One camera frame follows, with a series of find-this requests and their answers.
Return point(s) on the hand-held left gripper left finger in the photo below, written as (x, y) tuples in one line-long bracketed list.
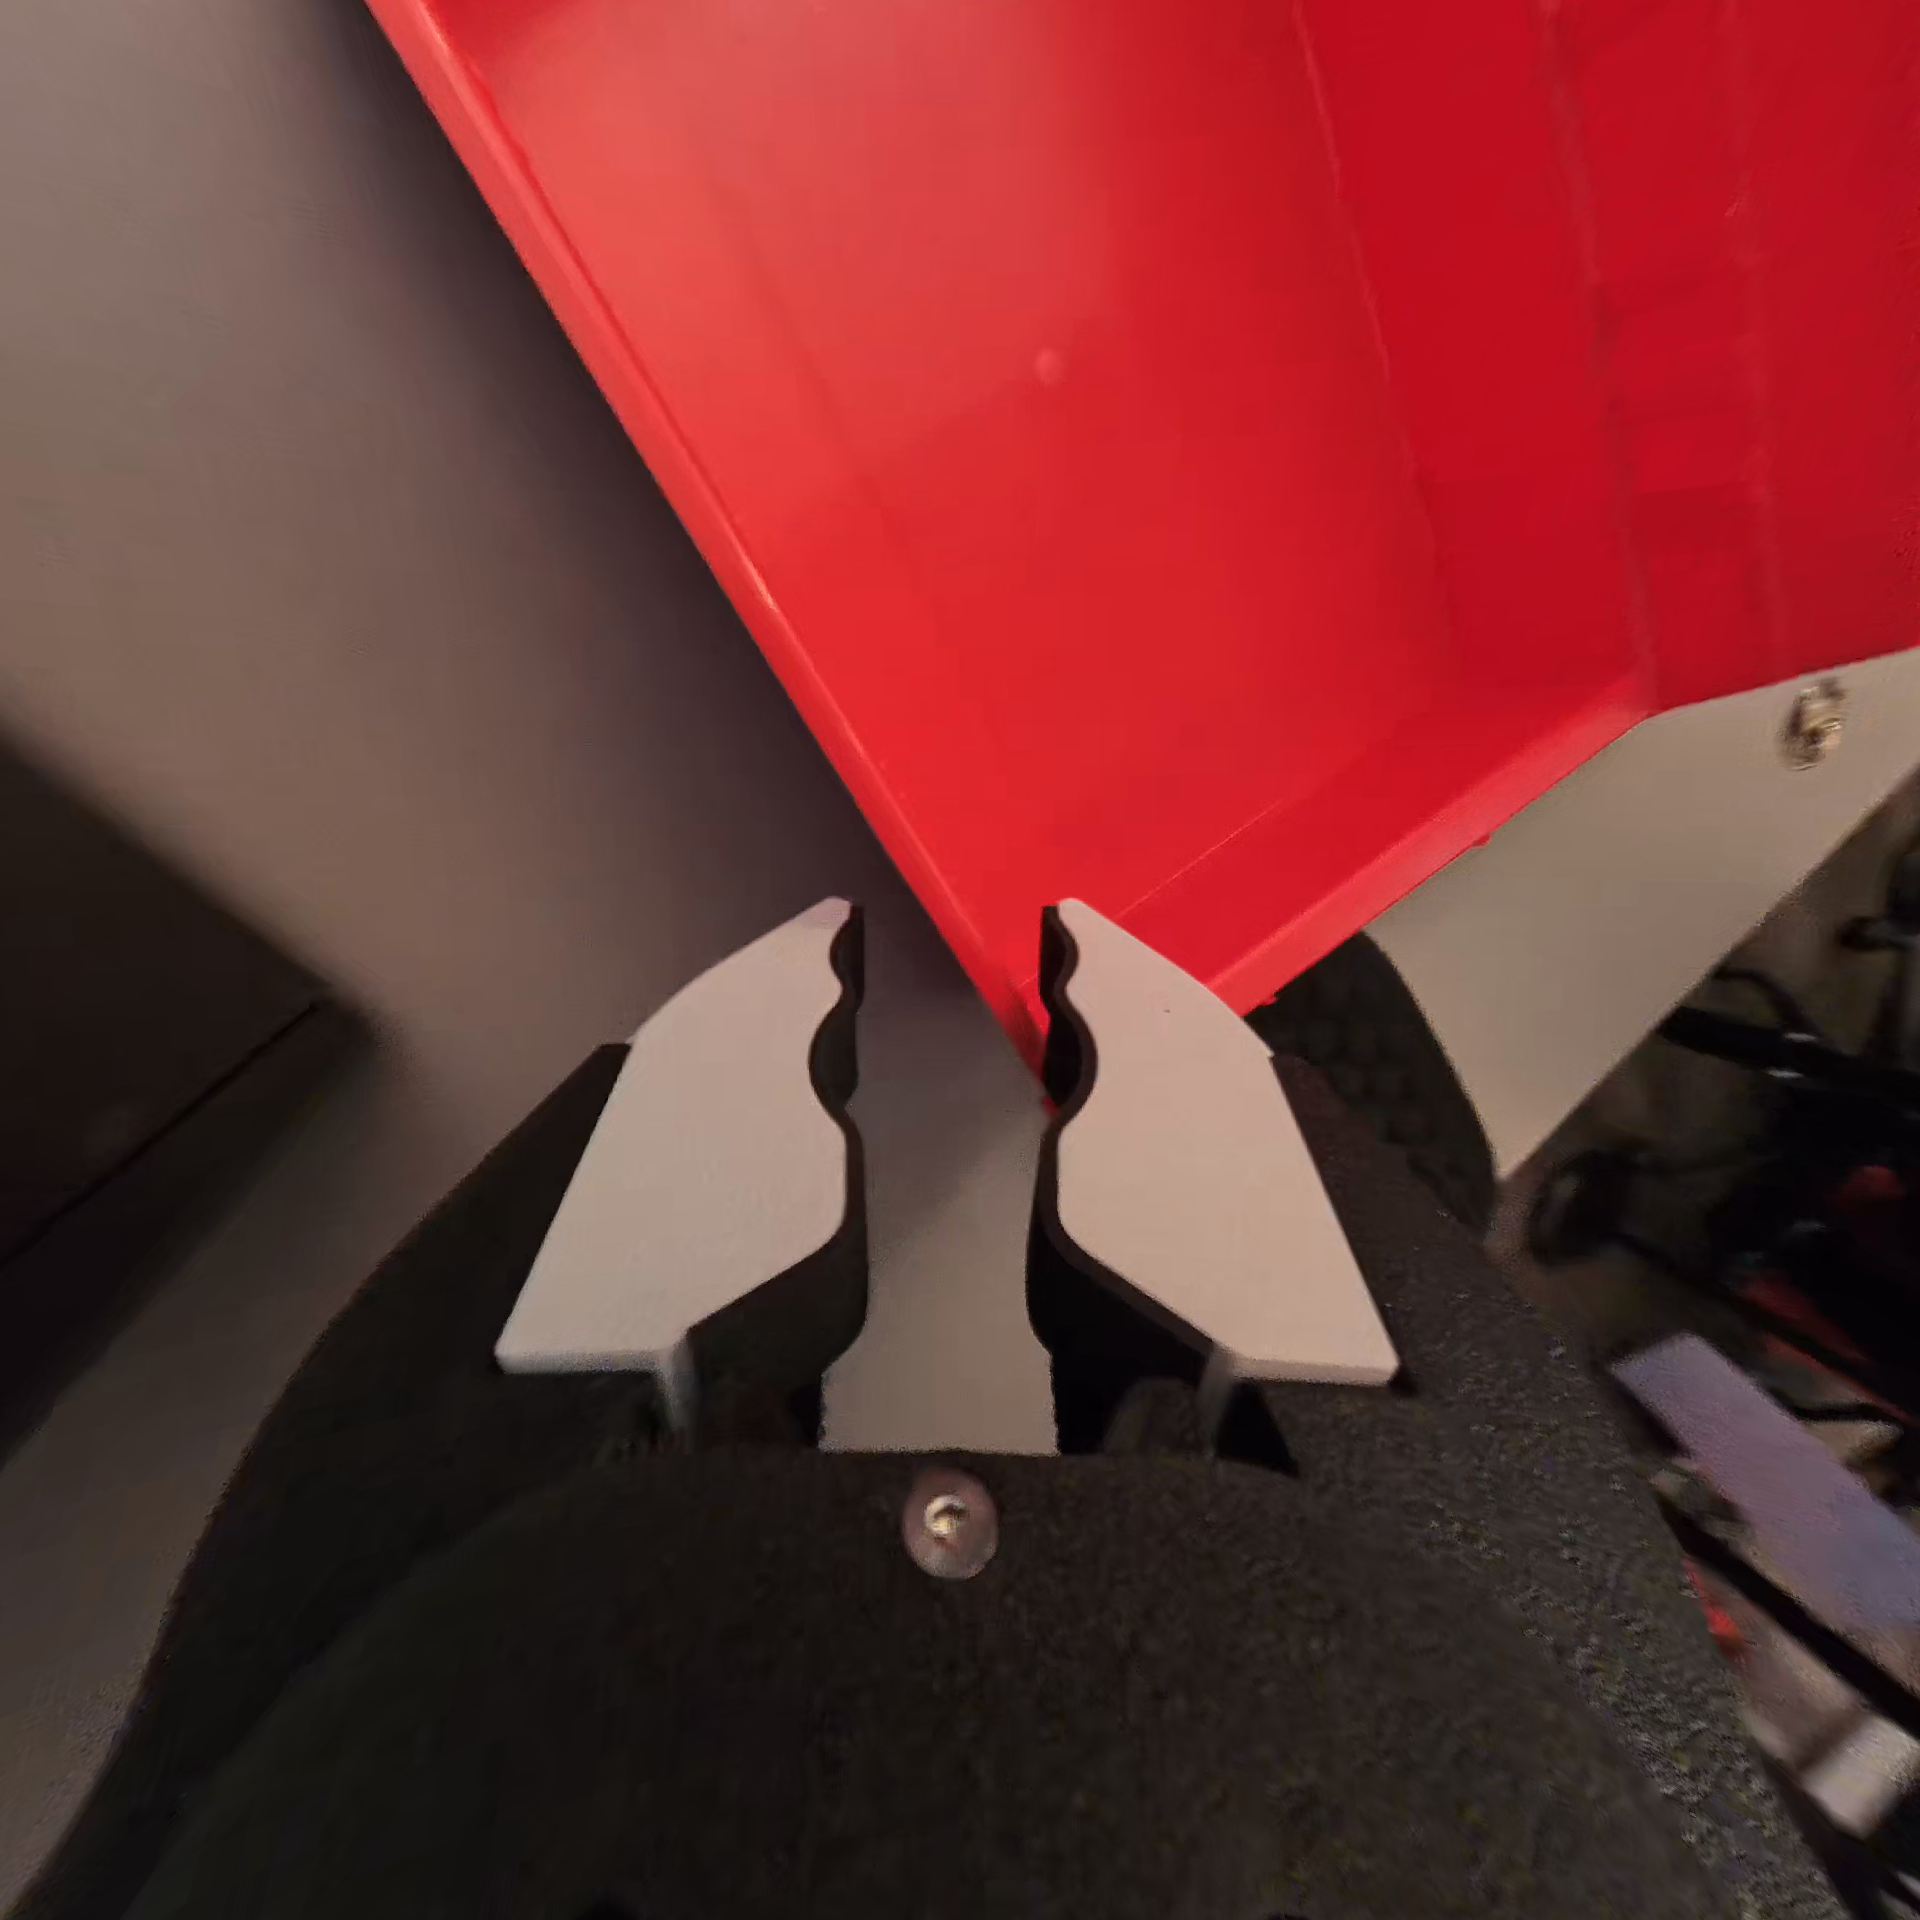
[(690, 1201)]

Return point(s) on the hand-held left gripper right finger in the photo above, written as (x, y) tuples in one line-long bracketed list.
[(1216, 1201)]

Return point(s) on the red plastic bin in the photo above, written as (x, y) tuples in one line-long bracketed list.
[(1200, 450)]

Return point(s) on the round metal desk bolt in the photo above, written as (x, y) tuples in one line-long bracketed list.
[(1814, 721)]

